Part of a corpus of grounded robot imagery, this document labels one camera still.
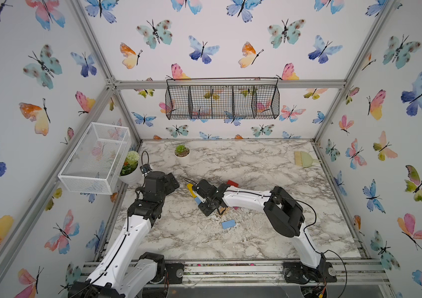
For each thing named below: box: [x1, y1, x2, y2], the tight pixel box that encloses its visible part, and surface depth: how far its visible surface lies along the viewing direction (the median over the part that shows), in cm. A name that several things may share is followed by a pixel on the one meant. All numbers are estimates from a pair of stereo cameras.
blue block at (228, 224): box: [221, 219, 237, 230], surface depth 88 cm
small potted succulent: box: [173, 144, 191, 165], surface depth 106 cm
